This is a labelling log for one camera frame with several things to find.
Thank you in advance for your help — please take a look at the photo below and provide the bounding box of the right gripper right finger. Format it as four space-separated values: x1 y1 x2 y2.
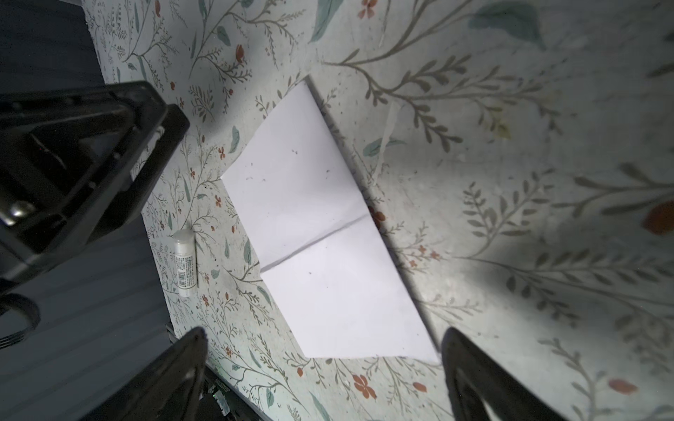
441 327 563 420

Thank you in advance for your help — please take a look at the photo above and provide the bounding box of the white glue stick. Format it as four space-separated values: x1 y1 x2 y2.
172 229 198 298

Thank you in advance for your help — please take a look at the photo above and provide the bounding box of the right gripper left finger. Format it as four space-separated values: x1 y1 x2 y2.
82 327 208 421

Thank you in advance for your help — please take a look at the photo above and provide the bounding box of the white floral letter paper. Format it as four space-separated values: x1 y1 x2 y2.
222 83 439 363

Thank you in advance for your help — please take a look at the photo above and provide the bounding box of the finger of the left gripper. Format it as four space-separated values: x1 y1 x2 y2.
1 82 190 284

